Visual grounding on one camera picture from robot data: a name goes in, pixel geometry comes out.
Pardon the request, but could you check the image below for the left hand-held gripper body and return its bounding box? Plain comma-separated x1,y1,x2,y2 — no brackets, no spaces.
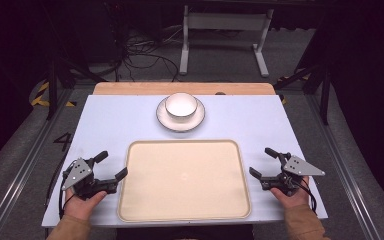
61,157,118,201

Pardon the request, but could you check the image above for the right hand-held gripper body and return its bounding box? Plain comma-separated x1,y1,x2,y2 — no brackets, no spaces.
260,152,326,197

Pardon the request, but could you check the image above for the person's right hand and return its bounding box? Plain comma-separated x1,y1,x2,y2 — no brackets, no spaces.
269,176,311,210

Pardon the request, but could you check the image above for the person's left hand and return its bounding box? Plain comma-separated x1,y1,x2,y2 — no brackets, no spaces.
64,188,108,221

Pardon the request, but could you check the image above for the beige tray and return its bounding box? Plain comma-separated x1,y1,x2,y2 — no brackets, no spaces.
116,138,253,224

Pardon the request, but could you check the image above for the white plate with dark rim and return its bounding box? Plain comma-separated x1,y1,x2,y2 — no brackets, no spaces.
155,96,207,133

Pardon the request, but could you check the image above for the black tripod stand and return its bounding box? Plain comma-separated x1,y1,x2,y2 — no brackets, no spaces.
272,61,335,127
44,46,108,122

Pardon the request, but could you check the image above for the yellow and black floor tape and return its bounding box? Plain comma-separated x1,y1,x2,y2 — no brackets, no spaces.
277,73,312,105
29,80,78,109

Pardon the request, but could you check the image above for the white bowl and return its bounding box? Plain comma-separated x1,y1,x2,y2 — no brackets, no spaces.
164,92,199,122

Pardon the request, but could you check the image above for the white metal stand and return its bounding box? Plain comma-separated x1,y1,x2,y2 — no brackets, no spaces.
178,4,275,79

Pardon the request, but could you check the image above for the left hand-held gripper cable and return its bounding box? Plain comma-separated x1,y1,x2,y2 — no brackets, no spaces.
58,171,69,220

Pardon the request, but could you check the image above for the hand-held gripper cable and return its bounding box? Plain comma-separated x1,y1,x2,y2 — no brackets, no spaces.
58,171,69,220
299,179,318,215

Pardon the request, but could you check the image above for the right hand-held gripper cable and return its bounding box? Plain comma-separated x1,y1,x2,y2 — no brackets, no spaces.
299,179,318,215

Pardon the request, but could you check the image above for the metal floor rail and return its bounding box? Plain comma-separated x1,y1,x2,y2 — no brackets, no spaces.
0,88,76,240
304,93,383,240

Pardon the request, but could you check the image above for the bundle of black floor cables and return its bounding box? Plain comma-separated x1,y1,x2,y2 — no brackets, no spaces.
111,18,182,83

